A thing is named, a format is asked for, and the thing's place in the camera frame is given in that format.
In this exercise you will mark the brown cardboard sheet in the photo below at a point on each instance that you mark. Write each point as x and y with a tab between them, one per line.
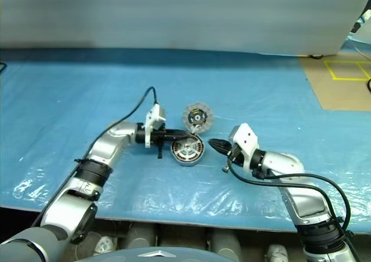
342	94

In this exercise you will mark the round motor end cap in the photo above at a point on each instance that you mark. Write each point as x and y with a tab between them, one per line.
197	117

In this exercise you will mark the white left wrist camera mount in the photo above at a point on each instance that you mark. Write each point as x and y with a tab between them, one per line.
155	117

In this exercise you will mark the grey cylinder under table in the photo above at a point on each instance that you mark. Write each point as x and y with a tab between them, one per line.
226	240
142	234

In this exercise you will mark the black backdrop board foot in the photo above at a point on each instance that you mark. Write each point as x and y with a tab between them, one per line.
316	56

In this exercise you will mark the blue plastic table sheet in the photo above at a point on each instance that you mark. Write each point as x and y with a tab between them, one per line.
58	99

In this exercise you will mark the motor stator with copper windings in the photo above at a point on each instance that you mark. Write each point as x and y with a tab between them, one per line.
182	162

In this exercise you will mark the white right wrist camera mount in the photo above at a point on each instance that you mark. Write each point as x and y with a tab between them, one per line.
246	137

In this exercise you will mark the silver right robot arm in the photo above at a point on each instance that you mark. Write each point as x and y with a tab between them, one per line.
284	160

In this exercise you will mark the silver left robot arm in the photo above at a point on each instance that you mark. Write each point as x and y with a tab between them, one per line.
107	146

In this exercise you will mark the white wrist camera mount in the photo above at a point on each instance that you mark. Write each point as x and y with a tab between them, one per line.
246	137
155	117

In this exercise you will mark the grey robot torso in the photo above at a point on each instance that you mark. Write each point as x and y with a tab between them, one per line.
174	256

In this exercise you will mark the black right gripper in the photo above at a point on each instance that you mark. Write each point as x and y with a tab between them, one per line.
237	156

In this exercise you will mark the white backdrop board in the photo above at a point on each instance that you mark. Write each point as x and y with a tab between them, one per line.
174	12

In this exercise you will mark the white background box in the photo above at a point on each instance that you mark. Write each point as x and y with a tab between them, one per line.
363	24

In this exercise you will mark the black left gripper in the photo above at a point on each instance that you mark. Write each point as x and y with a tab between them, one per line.
158	136

